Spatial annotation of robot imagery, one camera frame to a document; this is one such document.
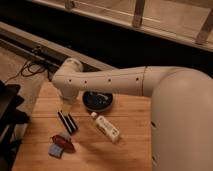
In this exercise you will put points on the black striped eraser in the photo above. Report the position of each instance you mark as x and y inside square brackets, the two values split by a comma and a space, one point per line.
[68, 122]

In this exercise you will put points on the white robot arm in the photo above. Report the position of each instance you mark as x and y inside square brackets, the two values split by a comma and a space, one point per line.
[181, 108]

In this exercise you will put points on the white ceramic cup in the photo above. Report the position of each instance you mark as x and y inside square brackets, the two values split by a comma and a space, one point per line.
[66, 106]

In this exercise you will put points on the dark blue bowl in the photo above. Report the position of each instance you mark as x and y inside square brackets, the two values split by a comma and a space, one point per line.
[96, 101]

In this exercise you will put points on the white plastic bottle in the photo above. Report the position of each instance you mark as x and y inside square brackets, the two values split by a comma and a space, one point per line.
[106, 127]

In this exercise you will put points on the wooden board table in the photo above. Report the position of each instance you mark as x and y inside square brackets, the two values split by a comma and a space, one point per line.
[93, 151]

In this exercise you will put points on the red toy object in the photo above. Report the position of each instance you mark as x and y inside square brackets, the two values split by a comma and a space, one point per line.
[62, 142]

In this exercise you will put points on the blue sponge block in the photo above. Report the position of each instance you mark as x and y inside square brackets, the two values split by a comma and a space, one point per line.
[55, 151]

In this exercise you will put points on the black chair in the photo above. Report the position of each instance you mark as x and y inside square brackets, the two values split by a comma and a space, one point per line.
[10, 116]

